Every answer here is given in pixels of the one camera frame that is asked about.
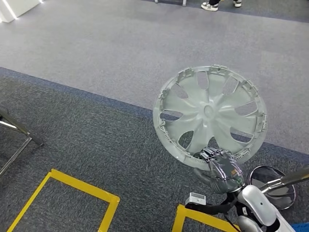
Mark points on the person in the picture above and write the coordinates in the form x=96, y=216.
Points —
x=209, y=6

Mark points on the chrome stanchion post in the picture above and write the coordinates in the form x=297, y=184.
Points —
x=294, y=175

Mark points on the silver plastic wheel hubcap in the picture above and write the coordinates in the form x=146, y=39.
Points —
x=207, y=112

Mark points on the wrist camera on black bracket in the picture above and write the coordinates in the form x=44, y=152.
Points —
x=195, y=198

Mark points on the white lit platform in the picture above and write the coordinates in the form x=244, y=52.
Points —
x=14, y=9

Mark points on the yellow tape square outline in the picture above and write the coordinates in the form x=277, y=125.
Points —
x=84, y=189

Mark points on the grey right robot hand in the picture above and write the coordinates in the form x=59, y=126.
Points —
x=224, y=173

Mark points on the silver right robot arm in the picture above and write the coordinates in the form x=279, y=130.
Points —
x=258, y=205

